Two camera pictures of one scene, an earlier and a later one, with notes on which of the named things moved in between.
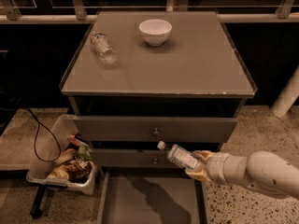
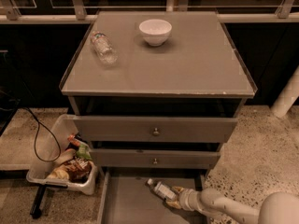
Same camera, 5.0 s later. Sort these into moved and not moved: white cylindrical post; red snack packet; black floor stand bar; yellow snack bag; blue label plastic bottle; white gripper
Moved: blue label plastic bottle; white gripper
Not moved: yellow snack bag; black floor stand bar; white cylindrical post; red snack packet
